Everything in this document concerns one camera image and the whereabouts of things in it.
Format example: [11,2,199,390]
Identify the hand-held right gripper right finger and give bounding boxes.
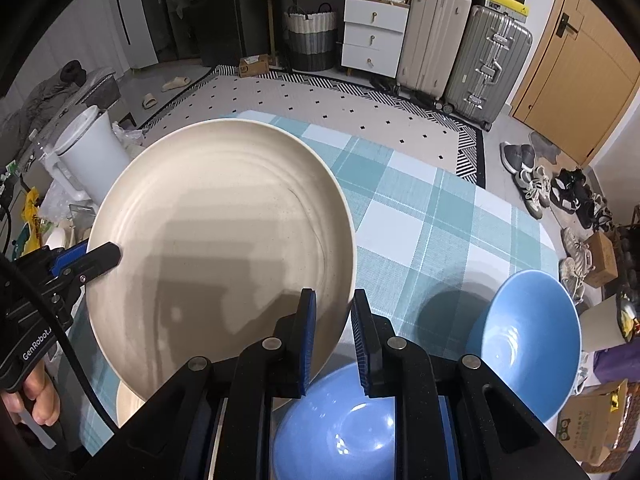
[351,288,593,480]

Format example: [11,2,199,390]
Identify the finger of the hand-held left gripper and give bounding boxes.
[50,240,91,276]
[65,241,122,286]

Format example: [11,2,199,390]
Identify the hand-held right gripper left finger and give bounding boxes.
[95,287,318,480]

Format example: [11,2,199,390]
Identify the blue bowl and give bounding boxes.
[465,269,582,426]
[270,361,453,480]

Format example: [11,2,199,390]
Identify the cream plate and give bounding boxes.
[85,119,357,403]
[116,379,151,430]

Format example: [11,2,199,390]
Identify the person's left hand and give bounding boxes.
[0,360,63,428]

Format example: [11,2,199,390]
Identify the yellow snack packet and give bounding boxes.
[22,187,46,253]

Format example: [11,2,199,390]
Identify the white electric kettle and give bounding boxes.
[39,105,132,201]

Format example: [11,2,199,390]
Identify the teal checked tablecloth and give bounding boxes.
[65,110,558,456]

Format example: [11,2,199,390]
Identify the dark clothes heap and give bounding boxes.
[0,60,88,133]

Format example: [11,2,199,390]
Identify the grey sofa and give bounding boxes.
[60,66,123,111]

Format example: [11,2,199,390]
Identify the scattered loose shoes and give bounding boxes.
[500,142,621,306]

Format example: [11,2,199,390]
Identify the cat print cardboard box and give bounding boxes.
[555,380,631,466]

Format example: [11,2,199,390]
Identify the white trash bin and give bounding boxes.
[579,290,640,353]

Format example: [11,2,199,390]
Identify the small open cardboard box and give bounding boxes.
[239,54,273,78]

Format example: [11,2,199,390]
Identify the purple bag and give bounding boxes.
[595,347,633,386]

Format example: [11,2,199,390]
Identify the small brown cardboard box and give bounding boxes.
[584,231,618,288]

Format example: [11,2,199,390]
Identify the dark glass cabinet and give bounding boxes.
[152,0,201,61]

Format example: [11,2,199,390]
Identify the grey door mat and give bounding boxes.
[529,131,563,166]

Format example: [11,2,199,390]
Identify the woven laundry basket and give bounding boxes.
[284,4,338,72]

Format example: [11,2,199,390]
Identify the silver suitcase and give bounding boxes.
[442,5,533,131]

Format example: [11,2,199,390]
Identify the beige suitcase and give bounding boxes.
[397,0,473,102]

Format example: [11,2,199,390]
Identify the white desk with drawers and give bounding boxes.
[251,0,412,77]

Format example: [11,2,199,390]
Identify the wooden door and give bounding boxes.
[510,0,640,166]

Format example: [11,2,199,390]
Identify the yellow black shoe box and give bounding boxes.
[472,0,531,17]

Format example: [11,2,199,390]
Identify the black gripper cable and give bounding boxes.
[0,260,123,431]

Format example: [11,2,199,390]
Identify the black door handle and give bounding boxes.
[555,12,583,38]

